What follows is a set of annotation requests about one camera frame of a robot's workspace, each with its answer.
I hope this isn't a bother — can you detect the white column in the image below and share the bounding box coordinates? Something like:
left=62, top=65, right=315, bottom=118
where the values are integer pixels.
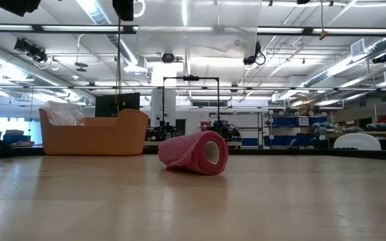
left=149, top=63, right=178, bottom=129

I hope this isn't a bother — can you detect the pink bandage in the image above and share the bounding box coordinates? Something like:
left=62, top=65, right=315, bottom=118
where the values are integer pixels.
left=157, top=130, right=230, bottom=177

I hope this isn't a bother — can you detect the orange plastic bin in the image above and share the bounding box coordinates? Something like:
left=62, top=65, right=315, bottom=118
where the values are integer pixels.
left=38, top=107, right=150, bottom=157

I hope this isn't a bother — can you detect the black ceiling-mounted device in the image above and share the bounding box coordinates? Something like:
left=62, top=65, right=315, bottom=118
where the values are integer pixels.
left=13, top=37, right=48, bottom=64

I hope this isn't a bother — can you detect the blue background box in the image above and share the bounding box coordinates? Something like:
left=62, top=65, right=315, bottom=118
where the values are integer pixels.
left=2, top=129, right=31, bottom=145

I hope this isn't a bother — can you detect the white cable loop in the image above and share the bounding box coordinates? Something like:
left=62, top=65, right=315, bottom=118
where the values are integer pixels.
left=133, top=0, right=146, bottom=19

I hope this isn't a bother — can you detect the yellow hanging tag cord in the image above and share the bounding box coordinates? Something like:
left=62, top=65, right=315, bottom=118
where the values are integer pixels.
left=319, top=0, right=330, bottom=42

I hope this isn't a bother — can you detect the metal shelf rack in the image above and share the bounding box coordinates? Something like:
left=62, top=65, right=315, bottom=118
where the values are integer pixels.
left=267, top=108, right=330, bottom=149

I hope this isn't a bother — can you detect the clear plastic zip bag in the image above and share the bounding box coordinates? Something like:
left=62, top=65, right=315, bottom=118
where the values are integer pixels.
left=135, top=0, right=263, bottom=60

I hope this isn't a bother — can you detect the blue storage bin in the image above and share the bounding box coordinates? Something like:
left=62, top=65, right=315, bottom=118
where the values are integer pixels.
left=273, top=116, right=296, bottom=127
left=308, top=115, right=328, bottom=127

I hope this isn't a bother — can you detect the thin hanging yellow cable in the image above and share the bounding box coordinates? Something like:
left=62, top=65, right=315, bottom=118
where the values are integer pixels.
left=115, top=18, right=123, bottom=115

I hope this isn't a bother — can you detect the black background gantry frame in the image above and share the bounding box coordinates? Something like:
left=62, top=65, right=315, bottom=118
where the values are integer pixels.
left=162, top=75, right=221, bottom=122

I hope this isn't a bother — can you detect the black monitor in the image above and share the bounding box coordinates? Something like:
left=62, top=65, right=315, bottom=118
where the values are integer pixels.
left=94, top=92, right=141, bottom=118

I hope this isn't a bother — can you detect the white plastic container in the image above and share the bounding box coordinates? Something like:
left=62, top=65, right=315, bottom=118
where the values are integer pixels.
left=333, top=132, right=383, bottom=152

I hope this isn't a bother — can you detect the black overhead frame beam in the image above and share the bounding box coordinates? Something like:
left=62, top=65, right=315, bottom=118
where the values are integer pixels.
left=0, top=23, right=386, bottom=37

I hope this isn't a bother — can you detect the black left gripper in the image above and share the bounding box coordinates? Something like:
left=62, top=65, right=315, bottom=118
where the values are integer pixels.
left=112, top=0, right=135, bottom=22

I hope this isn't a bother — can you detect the black camera with cable loop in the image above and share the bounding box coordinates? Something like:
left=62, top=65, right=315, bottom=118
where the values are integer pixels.
left=243, top=40, right=267, bottom=66

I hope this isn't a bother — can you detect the white air vent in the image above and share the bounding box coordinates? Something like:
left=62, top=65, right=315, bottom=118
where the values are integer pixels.
left=350, top=37, right=367, bottom=58

